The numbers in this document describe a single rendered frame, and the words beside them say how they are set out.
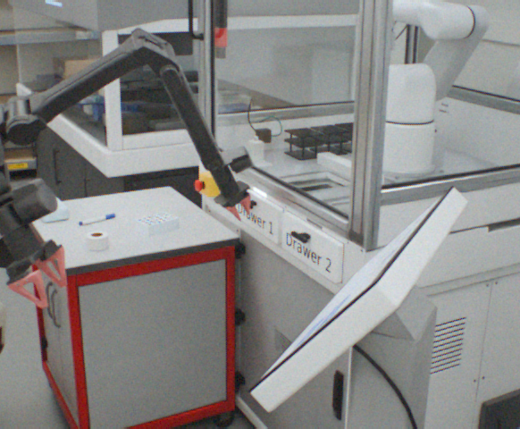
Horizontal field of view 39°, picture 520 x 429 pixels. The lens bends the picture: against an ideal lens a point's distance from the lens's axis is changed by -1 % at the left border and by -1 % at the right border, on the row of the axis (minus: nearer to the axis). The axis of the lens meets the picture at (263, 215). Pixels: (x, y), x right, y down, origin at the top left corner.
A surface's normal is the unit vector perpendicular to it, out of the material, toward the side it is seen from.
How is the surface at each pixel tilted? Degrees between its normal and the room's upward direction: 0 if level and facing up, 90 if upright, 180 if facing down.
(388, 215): 90
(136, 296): 90
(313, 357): 90
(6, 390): 0
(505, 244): 90
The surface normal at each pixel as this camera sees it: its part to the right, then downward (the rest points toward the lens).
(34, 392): 0.01, -0.94
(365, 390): -0.43, 0.30
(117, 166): 0.47, 0.30
